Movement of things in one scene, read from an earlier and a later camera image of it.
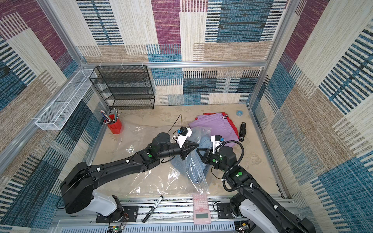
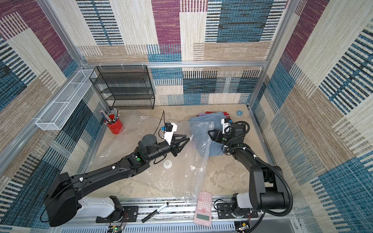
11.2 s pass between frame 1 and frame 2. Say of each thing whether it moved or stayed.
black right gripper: moved
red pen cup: stayed
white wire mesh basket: stayed
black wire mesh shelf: stayed
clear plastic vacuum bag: moved
